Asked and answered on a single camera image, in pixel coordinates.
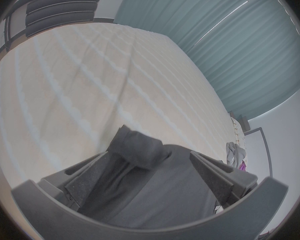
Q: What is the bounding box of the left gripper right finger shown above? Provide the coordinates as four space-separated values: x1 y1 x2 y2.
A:
189 150 258 207

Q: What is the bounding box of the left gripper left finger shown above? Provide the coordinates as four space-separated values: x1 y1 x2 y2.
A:
40 151 108 211

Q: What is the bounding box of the black T-shirt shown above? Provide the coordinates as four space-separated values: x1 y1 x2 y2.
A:
77 124 230 229

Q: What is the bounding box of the grey garment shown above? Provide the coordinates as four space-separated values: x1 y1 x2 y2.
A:
226 141 247 166

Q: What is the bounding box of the white printed pillow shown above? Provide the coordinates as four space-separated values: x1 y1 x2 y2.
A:
230 117 247 150

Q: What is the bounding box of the grey bedside table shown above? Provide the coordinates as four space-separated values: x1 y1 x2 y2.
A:
229 111 251 132

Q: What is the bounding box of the bed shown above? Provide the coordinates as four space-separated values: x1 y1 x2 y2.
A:
0 21 273 217

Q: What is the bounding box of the blue-green curtain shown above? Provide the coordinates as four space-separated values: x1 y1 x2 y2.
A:
114 0 267 53
186 0 300 119

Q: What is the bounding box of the black chest of drawers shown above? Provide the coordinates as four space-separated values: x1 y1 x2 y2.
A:
25 0 102 37

